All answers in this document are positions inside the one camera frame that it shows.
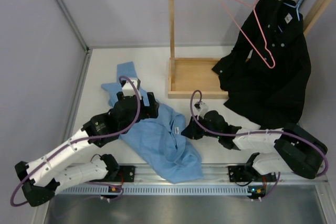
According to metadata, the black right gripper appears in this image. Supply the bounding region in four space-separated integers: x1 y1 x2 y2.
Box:
181 114 221 140

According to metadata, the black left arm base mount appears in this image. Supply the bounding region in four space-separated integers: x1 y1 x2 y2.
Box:
91 165 135 183

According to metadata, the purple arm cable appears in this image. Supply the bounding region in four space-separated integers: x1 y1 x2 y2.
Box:
9 76 140 206
190 90 329 177

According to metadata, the wooden clothes rack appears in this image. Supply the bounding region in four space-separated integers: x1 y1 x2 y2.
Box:
168 0 332 99

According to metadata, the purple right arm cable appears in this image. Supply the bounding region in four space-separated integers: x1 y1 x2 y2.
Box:
190 90 329 177

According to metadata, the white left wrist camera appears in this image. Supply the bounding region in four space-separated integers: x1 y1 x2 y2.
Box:
121 78 141 97

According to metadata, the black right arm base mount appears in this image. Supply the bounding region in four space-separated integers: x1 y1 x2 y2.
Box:
228 165 277 185

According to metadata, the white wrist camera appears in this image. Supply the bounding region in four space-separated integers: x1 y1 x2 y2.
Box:
121 78 141 97
194 101 208 118

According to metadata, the black button shirt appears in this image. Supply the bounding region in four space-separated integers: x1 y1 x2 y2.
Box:
212 0 311 129

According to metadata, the grey slotted cable duct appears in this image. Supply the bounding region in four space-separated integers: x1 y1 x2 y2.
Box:
60 184 264 196

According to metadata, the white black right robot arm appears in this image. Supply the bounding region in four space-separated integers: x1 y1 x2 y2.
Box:
182 110 328 180

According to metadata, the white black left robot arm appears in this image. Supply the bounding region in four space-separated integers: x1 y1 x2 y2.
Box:
15 91 159 207

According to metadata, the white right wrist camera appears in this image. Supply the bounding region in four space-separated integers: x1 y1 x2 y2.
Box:
194 101 208 118

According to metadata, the aluminium mounting rail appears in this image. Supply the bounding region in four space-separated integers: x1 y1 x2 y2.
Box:
41 163 326 185

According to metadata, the blue wire hanger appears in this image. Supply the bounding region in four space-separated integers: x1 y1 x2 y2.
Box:
276 0 304 33

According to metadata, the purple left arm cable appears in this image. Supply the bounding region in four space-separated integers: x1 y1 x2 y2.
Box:
9 76 140 206

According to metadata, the light blue button shirt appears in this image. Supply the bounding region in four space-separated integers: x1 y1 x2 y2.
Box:
101 61 204 184

